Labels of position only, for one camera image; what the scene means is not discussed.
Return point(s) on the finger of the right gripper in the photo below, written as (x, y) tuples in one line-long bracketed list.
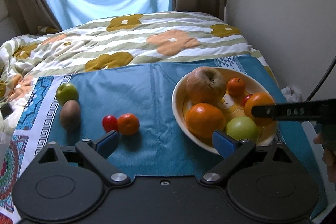
[(319, 111)]

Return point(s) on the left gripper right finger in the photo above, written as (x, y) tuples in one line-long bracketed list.
[(233, 153)]

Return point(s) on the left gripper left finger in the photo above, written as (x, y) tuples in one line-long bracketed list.
[(95, 154)]

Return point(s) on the light green apple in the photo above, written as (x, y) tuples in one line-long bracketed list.
[(241, 128)]

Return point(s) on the cherry tomato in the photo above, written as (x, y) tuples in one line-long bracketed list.
[(245, 99), (109, 123)]

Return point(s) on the large orange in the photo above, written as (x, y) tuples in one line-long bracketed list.
[(203, 119), (256, 107)]

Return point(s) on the brown kiwi with sticker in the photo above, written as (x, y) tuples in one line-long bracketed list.
[(70, 115)]

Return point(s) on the dark green apple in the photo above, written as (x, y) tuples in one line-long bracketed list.
[(66, 92)]

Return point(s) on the large brownish apple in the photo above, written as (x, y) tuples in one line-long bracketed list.
[(205, 85)]

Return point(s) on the person's right hand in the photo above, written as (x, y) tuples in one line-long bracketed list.
[(328, 158)]

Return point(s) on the white plastic bag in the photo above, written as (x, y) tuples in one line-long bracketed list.
[(292, 94)]

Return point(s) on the cream bowl yellow print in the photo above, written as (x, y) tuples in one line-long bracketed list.
[(230, 106)]

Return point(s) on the blue patterned cloth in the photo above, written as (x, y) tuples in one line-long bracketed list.
[(123, 146)]

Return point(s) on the black phone on duvet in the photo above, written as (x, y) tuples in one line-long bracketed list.
[(6, 110)]

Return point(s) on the floral striped duvet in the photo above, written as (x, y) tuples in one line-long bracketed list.
[(110, 43)]

